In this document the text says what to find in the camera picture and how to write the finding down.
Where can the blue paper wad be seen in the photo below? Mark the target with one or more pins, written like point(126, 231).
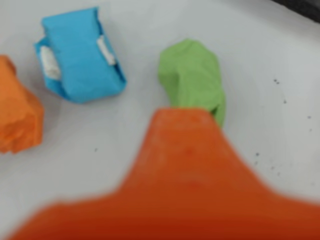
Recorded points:
point(80, 62)

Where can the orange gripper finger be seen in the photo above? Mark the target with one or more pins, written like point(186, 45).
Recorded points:
point(182, 180)

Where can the green paper wad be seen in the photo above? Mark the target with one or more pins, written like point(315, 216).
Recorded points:
point(190, 75)

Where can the orange paper wad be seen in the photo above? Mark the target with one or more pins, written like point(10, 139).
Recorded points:
point(17, 112)

